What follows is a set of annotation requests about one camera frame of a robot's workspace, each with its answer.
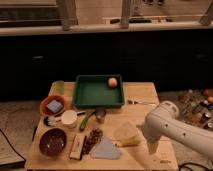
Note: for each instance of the dark grape bunch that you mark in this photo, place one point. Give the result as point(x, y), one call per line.
point(93, 138)

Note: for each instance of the blue sponge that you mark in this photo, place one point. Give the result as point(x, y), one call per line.
point(54, 106)

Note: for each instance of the green plastic tray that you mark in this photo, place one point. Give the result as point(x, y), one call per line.
point(92, 91)

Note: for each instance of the light blue triangular cloth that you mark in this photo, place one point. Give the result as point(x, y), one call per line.
point(105, 149)

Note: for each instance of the silver fork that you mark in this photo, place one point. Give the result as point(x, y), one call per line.
point(134, 102)

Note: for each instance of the green cucumber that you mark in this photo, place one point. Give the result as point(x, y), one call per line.
point(84, 121)

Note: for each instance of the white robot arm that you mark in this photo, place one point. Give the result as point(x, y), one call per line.
point(162, 121)

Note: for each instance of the wooden block brush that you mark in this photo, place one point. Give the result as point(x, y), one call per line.
point(77, 146)

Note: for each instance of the orange plastic bowl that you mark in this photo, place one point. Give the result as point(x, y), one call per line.
point(45, 111)

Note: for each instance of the dark maroon bowl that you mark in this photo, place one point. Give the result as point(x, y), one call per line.
point(52, 142)

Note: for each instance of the white ceramic mug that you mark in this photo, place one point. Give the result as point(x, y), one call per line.
point(69, 118)

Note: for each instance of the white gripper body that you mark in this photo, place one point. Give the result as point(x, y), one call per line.
point(152, 146)

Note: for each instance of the orange peach fruit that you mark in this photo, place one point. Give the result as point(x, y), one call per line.
point(112, 82)

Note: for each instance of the light green plastic cup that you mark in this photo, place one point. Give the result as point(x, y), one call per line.
point(59, 87)

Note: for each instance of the small metal cup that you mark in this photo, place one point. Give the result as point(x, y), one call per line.
point(100, 115)

